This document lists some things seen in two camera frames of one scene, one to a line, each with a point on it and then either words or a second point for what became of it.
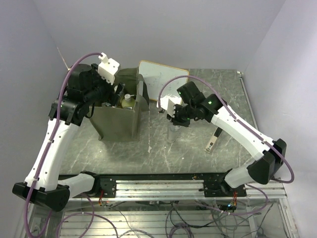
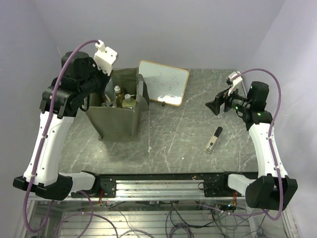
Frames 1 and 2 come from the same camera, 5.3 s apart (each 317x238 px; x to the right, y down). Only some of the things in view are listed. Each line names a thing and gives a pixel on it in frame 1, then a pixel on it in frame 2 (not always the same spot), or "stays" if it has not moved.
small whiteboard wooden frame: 155,75 stays
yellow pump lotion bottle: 128,103 stays
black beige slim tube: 213,139 stays
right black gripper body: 183,115 to 235,101
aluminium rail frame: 167,208 stays
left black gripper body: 104,91 to 97,81
